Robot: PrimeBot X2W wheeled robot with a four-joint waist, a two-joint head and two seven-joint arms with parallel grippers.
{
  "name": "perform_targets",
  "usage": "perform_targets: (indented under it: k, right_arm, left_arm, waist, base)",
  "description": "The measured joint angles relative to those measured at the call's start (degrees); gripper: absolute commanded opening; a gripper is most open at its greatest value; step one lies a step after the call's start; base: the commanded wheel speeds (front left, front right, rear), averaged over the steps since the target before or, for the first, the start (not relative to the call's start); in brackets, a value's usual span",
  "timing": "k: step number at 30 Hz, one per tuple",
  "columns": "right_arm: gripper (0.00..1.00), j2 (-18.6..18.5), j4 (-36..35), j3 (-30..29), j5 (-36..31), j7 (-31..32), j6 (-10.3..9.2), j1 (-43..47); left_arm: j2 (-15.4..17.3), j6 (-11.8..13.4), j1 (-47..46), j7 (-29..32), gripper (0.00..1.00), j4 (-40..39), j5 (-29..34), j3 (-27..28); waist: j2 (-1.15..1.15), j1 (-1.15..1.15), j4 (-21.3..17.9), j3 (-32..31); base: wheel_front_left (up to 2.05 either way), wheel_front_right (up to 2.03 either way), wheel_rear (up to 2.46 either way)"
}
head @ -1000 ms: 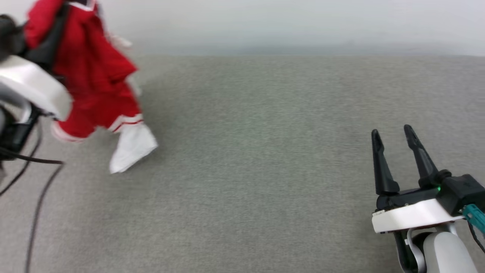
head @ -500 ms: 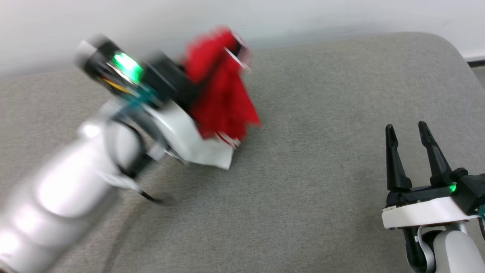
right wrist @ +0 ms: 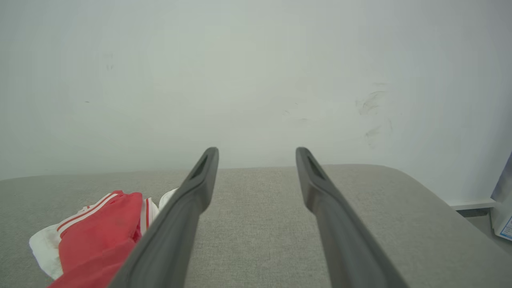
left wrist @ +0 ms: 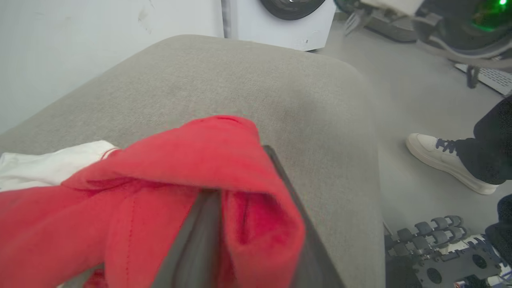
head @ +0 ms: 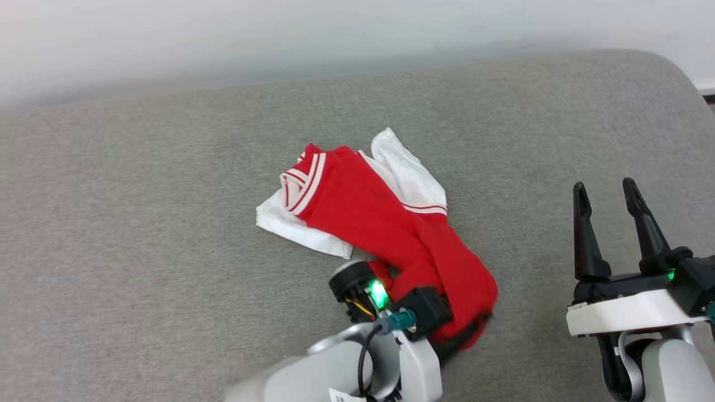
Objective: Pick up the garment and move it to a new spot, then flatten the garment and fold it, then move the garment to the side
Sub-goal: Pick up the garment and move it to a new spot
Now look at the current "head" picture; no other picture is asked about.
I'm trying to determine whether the white flat right arm cable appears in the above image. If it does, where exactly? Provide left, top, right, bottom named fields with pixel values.
left=613, top=332, right=647, bottom=400

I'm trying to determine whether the teal left cable connector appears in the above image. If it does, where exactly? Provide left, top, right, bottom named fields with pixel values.
left=379, top=310, right=417, bottom=336

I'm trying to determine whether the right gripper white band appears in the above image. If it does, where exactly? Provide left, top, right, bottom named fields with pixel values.
left=566, top=178, right=706, bottom=337

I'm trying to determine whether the red and white garment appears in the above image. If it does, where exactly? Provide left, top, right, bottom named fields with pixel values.
left=256, top=127, right=499, bottom=351

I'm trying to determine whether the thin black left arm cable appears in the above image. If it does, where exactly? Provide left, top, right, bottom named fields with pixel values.
left=356, top=324, right=387, bottom=400

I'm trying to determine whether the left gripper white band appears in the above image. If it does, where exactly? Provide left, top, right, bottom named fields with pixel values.
left=391, top=319, right=482, bottom=402

